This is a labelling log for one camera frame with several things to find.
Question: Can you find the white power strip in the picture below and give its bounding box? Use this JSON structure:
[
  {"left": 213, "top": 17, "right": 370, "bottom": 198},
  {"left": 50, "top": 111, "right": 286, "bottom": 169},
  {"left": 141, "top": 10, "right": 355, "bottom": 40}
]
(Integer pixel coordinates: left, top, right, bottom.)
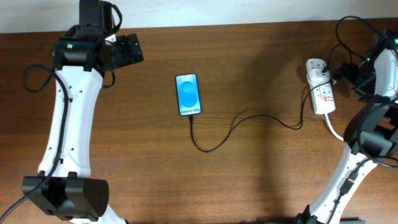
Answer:
[{"left": 305, "top": 58, "right": 336, "bottom": 115}]

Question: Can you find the blue Samsung Galaxy smartphone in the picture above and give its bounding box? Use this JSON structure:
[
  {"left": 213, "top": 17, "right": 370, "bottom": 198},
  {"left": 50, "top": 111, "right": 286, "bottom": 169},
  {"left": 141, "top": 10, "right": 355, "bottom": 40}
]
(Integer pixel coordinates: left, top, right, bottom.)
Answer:
[{"left": 175, "top": 73, "right": 201, "bottom": 116}]

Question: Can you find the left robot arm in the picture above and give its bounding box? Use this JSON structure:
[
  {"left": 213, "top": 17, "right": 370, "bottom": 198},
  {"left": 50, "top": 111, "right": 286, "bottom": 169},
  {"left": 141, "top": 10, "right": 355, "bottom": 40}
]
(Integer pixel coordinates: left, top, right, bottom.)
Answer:
[{"left": 22, "top": 0, "right": 144, "bottom": 223}]

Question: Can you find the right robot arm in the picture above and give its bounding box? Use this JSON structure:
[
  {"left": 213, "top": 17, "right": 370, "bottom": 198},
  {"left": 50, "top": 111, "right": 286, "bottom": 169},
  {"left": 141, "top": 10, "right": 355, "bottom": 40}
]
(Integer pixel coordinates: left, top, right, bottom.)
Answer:
[{"left": 294, "top": 29, "right": 397, "bottom": 223}]

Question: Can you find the white USB charger adapter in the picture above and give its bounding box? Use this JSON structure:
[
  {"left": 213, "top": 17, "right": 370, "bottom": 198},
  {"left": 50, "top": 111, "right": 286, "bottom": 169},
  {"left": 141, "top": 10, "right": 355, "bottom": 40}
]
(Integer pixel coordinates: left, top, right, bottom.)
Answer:
[{"left": 307, "top": 68, "right": 330, "bottom": 85}]

